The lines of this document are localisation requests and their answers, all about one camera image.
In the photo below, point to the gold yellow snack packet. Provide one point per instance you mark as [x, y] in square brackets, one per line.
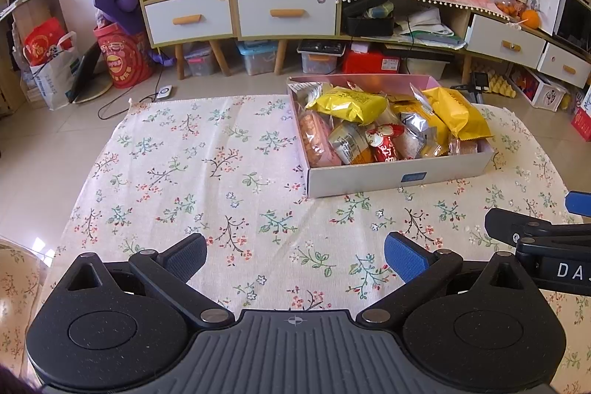
[350, 105]

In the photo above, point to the red box under cabinet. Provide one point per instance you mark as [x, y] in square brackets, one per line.
[372, 62]

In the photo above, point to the silver truffle chocolate packet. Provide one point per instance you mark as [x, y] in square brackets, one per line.
[419, 126]

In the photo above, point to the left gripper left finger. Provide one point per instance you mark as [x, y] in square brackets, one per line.
[165, 275]

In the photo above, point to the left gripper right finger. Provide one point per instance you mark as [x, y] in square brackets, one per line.
[425, 274]

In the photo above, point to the orange fruit lower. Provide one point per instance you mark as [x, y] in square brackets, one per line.
[531, 19]

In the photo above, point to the pink snack packet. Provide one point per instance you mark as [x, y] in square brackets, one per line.
[315, 136]

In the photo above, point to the black bag on shelf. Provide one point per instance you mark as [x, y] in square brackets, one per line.
[368, 18]

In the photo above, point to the yellow pastry packet in box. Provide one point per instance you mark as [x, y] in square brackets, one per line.
[409, 145]

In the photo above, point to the yellow egg tray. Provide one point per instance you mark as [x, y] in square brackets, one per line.
[499, 85]

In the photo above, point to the pink and white snack box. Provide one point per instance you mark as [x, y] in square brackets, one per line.
[341, 180]

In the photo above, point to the red white candy packet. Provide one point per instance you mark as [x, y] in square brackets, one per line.
[381, 141]

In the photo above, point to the floral tablecloth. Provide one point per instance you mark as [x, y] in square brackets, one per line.
[228, 169]

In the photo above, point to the blue lid storage bin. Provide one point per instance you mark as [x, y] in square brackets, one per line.
[259, 57]

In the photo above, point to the clear wrapped brown cake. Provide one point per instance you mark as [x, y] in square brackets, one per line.
[459, 147]

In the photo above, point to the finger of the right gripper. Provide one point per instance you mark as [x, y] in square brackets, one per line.
[578, 203]
[508, 227]

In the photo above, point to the white orange biscuit packet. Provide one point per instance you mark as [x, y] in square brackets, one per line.
[349, 142]

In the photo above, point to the white far right drawer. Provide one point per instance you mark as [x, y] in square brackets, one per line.
[563, 65]

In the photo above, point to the large yellow pastry packet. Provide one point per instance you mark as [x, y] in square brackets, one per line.
[464, 120]

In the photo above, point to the clear storage bin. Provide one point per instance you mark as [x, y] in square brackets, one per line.
[433, 68]

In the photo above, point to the white angled drawer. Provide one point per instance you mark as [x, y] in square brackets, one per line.
[500, 40]

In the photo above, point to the small camera on tripod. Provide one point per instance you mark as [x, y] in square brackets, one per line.
[476, 87]

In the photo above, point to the white left drawer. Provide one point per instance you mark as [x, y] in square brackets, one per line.
[173, 21]

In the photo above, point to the microwave oven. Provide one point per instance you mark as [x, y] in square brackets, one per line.
[573, 24]

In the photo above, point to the white decorated small box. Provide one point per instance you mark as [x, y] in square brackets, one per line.
[540, 91]

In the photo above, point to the white shopping bag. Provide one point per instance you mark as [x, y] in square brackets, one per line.
[54, 60]

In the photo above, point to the red round gift bag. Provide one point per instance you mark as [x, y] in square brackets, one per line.
[126, 56]

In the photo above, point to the white middle drawer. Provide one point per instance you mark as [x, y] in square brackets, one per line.
[265, 18]

